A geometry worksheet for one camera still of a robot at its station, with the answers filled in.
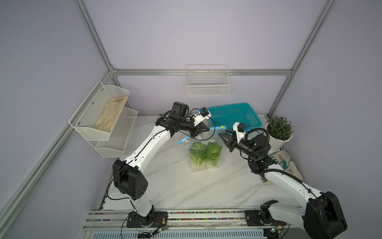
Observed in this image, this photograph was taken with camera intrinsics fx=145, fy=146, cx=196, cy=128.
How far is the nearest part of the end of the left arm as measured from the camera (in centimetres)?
57

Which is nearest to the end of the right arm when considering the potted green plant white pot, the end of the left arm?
the end of the left arm

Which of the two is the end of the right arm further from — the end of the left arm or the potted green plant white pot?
the potted green plant white pot
